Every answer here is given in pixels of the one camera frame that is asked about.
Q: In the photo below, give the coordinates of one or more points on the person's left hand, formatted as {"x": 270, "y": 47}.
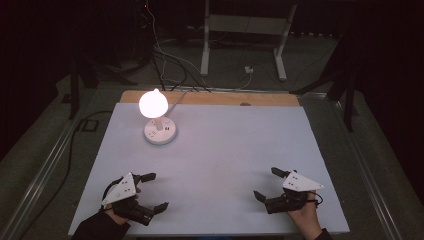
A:
{"x": 118, "y": 218}

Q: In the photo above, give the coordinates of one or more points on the round white power socket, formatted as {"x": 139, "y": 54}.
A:
{"x": 160, "y": 136}

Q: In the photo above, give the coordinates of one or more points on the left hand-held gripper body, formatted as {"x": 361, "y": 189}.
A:
{"x": 124, "y": 190}

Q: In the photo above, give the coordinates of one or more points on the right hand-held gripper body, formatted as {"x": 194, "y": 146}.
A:
{"x": 293, "y": 196}

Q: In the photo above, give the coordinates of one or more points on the white metal stand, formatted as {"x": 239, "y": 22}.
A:
{"x": 205, "y": 50}

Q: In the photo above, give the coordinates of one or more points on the small white plug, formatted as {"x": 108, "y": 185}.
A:
{"x": 248, "y": 70}

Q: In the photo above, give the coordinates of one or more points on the pale blue table mat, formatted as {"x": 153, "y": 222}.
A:
{"x": 216, "y": 166}

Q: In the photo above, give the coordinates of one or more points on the aluminium floor rail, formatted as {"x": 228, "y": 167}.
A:
{"x": 40, "y": 173}
{"x": 366, "y": 173}

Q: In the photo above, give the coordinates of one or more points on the person's right hand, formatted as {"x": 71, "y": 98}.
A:
{"x": 305, "y": 218}

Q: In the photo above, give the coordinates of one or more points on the black tripod stand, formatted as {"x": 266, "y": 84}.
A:
{"x": 74, "y": 93}
{"x": 348, "y": 100}

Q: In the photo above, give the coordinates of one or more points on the glowing white bulb lamp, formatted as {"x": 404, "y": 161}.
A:
{"x": 153, "y": 104}

